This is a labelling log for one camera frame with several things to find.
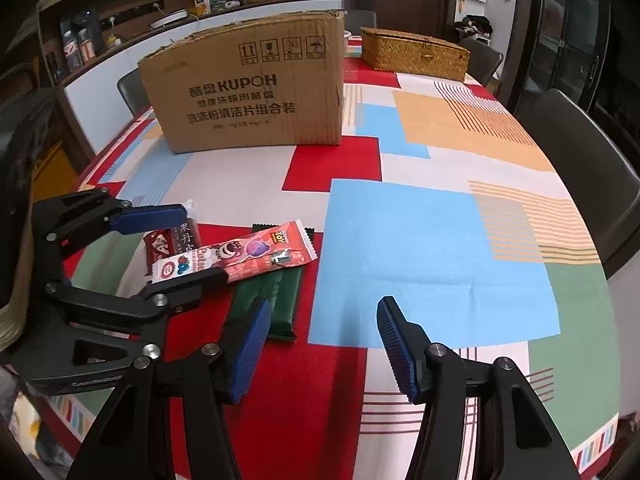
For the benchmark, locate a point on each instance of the black framed glass door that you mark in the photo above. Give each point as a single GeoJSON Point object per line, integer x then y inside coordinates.
{"type": "Point", "coordinates": [565, 35]}

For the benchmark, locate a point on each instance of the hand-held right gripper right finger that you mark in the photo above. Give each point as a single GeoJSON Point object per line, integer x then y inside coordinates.
{"type": "Point", "coordinates": [400, 355]}

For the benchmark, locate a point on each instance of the dark green snack packet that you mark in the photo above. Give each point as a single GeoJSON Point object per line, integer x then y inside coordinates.
{"type": "Point", "coordinates": [280, 295]}

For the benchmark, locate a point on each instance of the white round tray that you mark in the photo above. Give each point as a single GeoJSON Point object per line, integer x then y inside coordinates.
{"type": "Point", "coordinates": [169, 18]}

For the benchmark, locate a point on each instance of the brown cardboard box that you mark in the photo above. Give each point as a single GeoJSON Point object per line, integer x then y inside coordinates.
{"type": "Point", "coordinates": [240, 90]}

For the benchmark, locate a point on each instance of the dark wooden wall shelf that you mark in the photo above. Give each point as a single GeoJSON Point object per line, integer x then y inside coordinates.
{"type": "Point", "coordinates": [130, 5]}

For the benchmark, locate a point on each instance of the woven wicker basket with lid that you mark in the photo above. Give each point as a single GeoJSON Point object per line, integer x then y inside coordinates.
{"type": "Point", "coordinates": [410, 55]}

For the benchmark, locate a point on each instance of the small dark red snack packet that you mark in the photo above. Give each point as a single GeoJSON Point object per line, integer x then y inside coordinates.
{"type": "Point", "coordinates": [160, 245]}

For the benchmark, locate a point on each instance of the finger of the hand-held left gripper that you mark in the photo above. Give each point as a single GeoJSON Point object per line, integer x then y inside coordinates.
{"type": "Point", "coordinates": [147, 217]}
{"type": "Point", "coordinates": [185, 285]}

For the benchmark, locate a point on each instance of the grey dining chair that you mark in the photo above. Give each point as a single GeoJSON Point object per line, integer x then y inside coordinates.
{"type": "Point", "coordinates": [357, 20]}
{"type": "Point", "coordinates": [482, 62]}
{"type": "Point", "coordinates": [132, 92]}
{"type": "Point", "coordinates": [575, 160]}

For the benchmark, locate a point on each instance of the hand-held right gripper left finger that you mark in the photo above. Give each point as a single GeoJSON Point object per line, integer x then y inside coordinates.
{"type": "Point", "coordinates": [250, 350]}

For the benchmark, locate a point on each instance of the clear bottle with red label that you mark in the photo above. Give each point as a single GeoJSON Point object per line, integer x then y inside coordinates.
{"type": "Point", "coordinates": [85, 45]}
{"type": "Point", "coordinates": [71, 52]}

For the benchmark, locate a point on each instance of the long pink white snack packet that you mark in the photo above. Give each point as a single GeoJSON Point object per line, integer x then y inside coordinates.
{"type": "Point", "coordinates": [260, 252]}

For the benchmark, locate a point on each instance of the black bag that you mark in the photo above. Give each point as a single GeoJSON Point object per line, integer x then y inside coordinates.
{"type": "Point", "coordinates": [474, 26]}

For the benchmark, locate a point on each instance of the dark brown snack packet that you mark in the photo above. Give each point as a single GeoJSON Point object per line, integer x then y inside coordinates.
{"type": "Point", "coordinates": [185, 237]}

